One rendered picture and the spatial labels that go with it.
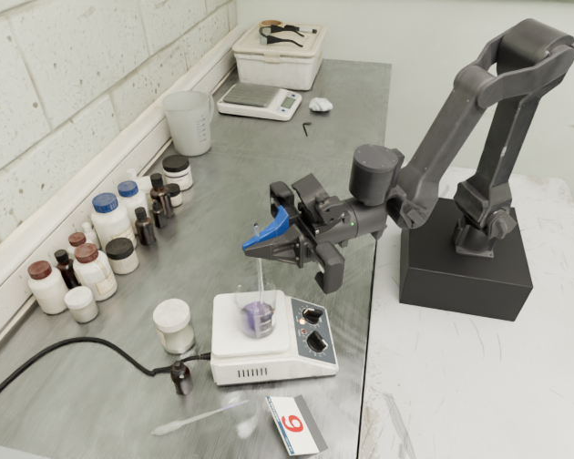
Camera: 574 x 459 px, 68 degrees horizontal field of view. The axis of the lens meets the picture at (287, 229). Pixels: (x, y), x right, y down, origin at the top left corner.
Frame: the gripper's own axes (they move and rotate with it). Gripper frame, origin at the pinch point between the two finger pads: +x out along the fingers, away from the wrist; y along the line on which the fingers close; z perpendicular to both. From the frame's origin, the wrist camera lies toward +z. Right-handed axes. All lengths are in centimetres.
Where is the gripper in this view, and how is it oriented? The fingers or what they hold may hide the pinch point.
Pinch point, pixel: (268, 243)
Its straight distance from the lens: 57.6
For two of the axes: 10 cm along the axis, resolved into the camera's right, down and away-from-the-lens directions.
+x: -9.1, 2.7, -3.0
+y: 4.1, 5.9, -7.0
